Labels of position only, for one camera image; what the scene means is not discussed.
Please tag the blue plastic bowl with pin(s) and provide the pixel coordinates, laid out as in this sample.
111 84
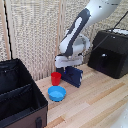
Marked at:
56 93

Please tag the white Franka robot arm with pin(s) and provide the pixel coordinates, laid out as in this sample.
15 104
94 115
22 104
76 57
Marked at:
83 30

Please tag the black hard case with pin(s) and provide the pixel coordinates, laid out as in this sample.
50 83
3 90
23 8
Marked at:
110 55

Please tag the black fabric storage box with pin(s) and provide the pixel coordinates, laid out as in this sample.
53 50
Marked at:
20 96

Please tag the red plastic cup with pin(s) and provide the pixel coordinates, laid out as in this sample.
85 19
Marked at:
56 78

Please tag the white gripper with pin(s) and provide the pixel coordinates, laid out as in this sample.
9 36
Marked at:
68 61

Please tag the white object on case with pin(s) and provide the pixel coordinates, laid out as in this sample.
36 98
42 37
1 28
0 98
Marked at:
120 31

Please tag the dark blue rectangular block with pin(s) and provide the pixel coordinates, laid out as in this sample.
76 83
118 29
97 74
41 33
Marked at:
74 76

